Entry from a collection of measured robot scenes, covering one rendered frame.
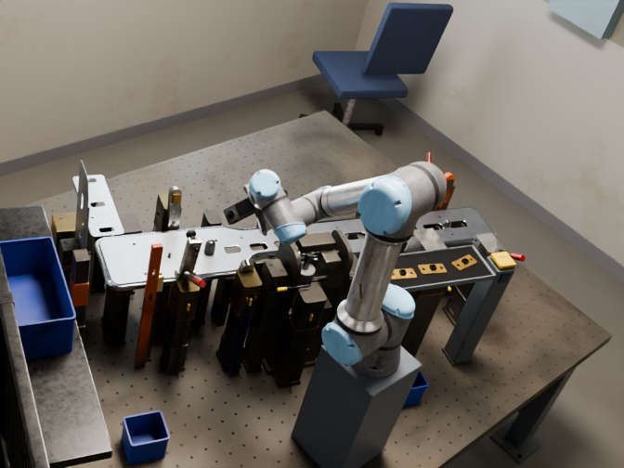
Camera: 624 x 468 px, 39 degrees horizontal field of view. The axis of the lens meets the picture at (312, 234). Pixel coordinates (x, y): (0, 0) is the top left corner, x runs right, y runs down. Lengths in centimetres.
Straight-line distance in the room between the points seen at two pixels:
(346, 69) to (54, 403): 314
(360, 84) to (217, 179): 156
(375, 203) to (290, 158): 183
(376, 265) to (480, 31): 325
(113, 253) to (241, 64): 260
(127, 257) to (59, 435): 67
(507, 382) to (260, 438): 91
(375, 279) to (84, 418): 77
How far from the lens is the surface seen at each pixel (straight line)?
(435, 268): 262
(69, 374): 229
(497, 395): 302
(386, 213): 186
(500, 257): 278
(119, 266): 261
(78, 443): 217
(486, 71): 512
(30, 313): 242
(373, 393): 231
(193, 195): 338
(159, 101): 481
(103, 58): 444
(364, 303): 206
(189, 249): 241
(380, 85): 487
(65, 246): 254
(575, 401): 420
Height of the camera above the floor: 280
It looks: 39 degrees down
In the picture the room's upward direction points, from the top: 16 degrees clockwise
